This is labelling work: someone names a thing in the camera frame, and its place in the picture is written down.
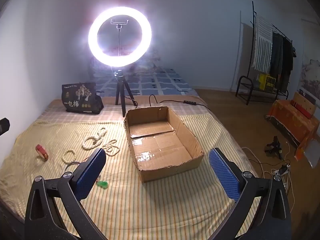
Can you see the long red box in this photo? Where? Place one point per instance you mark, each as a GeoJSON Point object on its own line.
{"type": "Point", "coordinates": [301, 110]}

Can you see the black hanging garment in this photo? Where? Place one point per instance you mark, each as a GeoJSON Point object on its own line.
{"type": "Point", "coordinates": [287, 62]}

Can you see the dark green hanging garment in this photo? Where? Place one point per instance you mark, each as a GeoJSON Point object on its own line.
{"type": "Point", "coordinates": [276, 55]}

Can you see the green jade pendant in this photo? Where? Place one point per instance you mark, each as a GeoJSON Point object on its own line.
{"type": "Point", "coordinates": [103, 184]}

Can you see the yellow striped blanket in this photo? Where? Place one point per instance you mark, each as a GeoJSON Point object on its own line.
{"type": "Point", "coordinates": [125, 205]}

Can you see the wall poster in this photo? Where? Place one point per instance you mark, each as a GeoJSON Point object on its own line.
{"type": "Point", "coordinates": [311, 75]}

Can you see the black metal clothes rack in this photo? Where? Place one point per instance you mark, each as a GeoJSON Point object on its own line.
{"type": "Point", "coordinates": [243, 80]}

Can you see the thin metal bangle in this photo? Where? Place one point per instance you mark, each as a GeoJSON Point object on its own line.
{"type": "Point", "coordinates": [71, 165]}

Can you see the beige plaid bed sheet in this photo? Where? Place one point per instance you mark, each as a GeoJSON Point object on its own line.
{"type": "Point", "coordinates": [82, 118]}

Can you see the orange cloth covered box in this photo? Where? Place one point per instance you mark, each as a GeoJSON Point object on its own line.
{"type": "Point", "coordinates": [290, 122]}

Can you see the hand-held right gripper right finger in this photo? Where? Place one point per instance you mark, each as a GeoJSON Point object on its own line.
{"type": "Point", "coordinates": [225, 175]}

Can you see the blue patchwork quilt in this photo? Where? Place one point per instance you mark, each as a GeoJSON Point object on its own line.
{"type": "Point", "coordinates": [160, 82]}

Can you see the black printed snack bag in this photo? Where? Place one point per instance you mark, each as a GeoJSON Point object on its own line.
{"type": "Point", "coordinates": [80, 97]}

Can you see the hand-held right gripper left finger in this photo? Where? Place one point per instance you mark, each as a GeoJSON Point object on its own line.
{"type": "Point", "coordinates": [92, 172]}

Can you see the grey plastic bag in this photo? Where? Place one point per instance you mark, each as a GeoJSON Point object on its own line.
{"type": "Point", "coordinates": [312, 152]}

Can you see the yellow and black box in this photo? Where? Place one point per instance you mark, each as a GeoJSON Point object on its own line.
{"type": "Point", "coordinates": [266, 82]}

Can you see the cardboard box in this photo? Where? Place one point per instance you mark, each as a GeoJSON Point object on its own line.
{"type": "Point", "coordinates": [160, 145]}

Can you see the white striped hanging towel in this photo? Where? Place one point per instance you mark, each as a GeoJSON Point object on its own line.
{"type": "Point", "coordinates": [262, 45]}

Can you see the white power strip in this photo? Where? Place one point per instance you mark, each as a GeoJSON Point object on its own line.
{"type": "Point", "coordinates": [282, 170]}

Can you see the small black floor tripod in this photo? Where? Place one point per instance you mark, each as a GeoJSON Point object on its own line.
{"type": "Point", "coordinates": [274, 146]}

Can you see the brown cardboard piece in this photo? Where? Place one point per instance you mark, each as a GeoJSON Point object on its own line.
{"type": "Point", "coordinates": [306, 102]}

